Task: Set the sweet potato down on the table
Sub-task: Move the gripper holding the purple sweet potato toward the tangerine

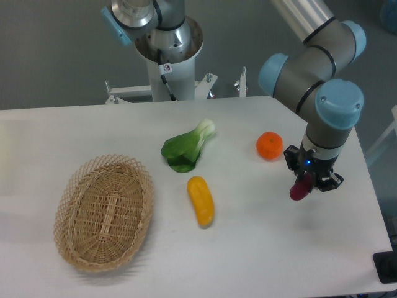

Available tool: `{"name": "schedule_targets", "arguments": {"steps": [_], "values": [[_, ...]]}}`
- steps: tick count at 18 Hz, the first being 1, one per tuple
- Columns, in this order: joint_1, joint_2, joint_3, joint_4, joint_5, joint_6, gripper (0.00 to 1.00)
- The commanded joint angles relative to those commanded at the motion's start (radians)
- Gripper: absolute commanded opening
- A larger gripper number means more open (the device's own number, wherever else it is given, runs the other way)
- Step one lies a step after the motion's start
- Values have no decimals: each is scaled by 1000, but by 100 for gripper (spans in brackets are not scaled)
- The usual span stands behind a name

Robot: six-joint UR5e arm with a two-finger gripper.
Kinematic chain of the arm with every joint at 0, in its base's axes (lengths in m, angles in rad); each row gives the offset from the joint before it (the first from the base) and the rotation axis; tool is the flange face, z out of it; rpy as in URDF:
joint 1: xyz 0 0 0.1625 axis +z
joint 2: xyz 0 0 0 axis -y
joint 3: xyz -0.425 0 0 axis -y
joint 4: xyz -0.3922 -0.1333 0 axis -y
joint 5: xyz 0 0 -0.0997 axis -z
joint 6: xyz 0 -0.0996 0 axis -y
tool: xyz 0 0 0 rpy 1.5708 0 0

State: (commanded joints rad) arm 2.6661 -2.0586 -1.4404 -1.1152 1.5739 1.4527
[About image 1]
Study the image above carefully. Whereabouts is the black cable on pedestal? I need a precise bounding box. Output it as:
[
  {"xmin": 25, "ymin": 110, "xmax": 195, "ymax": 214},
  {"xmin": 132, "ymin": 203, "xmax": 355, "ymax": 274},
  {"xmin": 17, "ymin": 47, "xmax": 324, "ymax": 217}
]
[{"xmin": 156, "ymin": 49, "xmax": 179, "ymax": 102}]

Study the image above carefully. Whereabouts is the orange mandarin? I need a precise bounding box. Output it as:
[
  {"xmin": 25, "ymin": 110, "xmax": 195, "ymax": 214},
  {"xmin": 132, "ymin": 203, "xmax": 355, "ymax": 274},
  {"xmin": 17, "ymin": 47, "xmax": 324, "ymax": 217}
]
[{"xmin": 256, "ymin": 132, "xmax": 283, "ymax": 160}]

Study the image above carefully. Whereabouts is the black device at table corner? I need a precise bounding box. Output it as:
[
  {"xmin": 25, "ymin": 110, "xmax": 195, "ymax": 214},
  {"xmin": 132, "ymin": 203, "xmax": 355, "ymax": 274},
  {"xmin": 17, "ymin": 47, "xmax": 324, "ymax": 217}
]
[{"xmin": 373, "ymin": 251, "xmax": 397, "ymax": 284}]

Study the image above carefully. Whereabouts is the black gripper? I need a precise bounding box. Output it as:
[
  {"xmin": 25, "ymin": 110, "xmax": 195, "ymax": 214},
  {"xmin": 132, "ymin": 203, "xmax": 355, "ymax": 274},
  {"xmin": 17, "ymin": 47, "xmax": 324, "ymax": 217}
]
[{"xmin": 283, "ymin": 145, "xmax": 344, "ymax": 191}]

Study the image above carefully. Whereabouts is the purple sweet potato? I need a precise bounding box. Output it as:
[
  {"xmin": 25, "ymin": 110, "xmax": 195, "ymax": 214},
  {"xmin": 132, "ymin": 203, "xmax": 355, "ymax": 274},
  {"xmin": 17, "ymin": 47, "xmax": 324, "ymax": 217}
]
[{"xmin": 290, "ymin": 173, "xmax": 313, "ymax": 201}]

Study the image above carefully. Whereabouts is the woven wicker basket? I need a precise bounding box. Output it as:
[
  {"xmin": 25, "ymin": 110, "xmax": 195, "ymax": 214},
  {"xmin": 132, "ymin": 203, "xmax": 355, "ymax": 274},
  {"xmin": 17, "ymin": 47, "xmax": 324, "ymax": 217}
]
[{"xmin": 53, "ymin": 155, "xmax": 154, "ymax": 273}]

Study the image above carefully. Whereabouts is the yellow squash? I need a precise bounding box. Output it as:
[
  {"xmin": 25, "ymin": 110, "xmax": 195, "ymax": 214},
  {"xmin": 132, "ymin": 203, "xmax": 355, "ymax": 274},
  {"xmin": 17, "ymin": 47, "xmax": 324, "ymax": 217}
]
[{"xmin": 187, "ymin": 176, "xmax": 215, "ymax": 227}]

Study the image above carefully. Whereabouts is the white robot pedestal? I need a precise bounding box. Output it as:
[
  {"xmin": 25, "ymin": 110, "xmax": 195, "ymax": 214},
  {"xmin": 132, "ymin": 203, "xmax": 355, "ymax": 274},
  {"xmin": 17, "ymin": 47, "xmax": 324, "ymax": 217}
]
[{"xmin": 135, "ymin": 16, "xmax": 203, "ymax": 102}]

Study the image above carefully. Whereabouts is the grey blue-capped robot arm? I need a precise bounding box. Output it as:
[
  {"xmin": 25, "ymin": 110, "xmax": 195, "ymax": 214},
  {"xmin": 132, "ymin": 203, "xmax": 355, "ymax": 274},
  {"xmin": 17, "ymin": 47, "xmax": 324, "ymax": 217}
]
[{"xmin": 101, "ymin": 1, "xmax": 366, "ymax": 192}]

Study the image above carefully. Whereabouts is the green bok choy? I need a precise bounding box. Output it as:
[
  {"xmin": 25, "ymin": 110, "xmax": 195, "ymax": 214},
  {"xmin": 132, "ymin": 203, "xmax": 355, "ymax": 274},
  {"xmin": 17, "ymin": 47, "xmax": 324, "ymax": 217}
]
[{"xmin": 161, "ymin": 119, "xmax": 216, "ymax": 173}]

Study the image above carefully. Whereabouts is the white metal base frame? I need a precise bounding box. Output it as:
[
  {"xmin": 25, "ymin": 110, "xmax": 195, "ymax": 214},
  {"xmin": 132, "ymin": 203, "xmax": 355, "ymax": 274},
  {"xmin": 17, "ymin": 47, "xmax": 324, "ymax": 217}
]
[{"xmin": 104, "ymin": 65, "xmax": 251, "ymax": 105}]

